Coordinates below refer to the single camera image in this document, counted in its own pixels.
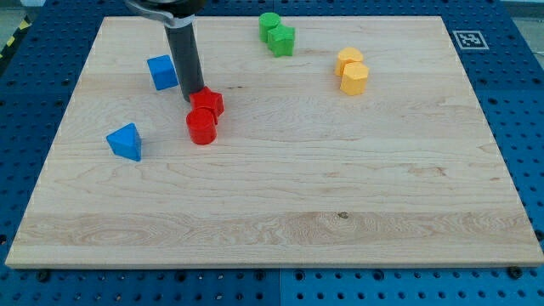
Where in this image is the robot arm end clamp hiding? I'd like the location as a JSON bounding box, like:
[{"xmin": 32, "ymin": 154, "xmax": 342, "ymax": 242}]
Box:
[{"xmin": 124, "ymin": 0, "xmax": 207, "ymax": 29}]

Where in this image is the blue cube block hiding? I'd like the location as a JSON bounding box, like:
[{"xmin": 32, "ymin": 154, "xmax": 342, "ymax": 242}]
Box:
[{"xmin": 147, "ymin": 54, "xmax": 179, "ymax": 90}]

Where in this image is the blue triangle block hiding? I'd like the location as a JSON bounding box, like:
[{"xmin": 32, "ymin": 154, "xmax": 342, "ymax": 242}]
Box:
[{"xmin": 106, "ymin": 122, "xmax": 141, "ymax": 162}]

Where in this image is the red cylinder block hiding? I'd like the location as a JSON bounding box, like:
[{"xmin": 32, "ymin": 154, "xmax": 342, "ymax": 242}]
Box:
[{"xmin": 186, "ymin": 108, "xmax": 217, "ymax": 145}]

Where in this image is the red star block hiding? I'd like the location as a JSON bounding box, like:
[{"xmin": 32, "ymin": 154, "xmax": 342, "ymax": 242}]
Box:
[{"xmin": 190, "ymin": 86, "xmax": 224, "ymax": 124}]

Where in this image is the wooden board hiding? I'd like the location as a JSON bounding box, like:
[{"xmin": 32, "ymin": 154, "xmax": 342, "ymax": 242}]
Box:
[{"xmin": 6, "ymin": 16, "xmax": 543, "ymax": 269}]

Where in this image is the yellow hexagon block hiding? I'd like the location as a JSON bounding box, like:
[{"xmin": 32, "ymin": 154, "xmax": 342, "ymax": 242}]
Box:
[{"xmin": 340, "ymin": 62, "xmax": 370, "ymax": 95}]

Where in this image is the green star block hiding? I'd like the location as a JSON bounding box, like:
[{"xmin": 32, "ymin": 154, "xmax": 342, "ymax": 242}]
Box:
[{"xmin": 267, "ymin": 25, "xmax": 296, "ymax": 57}]

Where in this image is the yellow heart block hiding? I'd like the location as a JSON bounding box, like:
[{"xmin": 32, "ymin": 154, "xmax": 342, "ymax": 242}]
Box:
[{"xmin": 334, "ymin": 47, "xmax": 364, "ymax": 77}]

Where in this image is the green cylinder block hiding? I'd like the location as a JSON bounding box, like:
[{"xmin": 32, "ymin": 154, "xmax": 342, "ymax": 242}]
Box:
[{"xmin": 258, "ymin": 12, "xmax": 281, "ymax": 43}]

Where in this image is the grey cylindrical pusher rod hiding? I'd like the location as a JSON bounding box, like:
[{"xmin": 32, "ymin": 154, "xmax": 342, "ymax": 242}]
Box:
[{"xmin": 165, "ymin": 24, "xmax": 205, "ymax": 102}]

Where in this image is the white fiducial marker tag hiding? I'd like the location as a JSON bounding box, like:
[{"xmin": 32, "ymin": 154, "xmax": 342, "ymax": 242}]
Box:
[{"xmin": 452, "ymin": 30, "xmax": 489, "ymax": 50}]

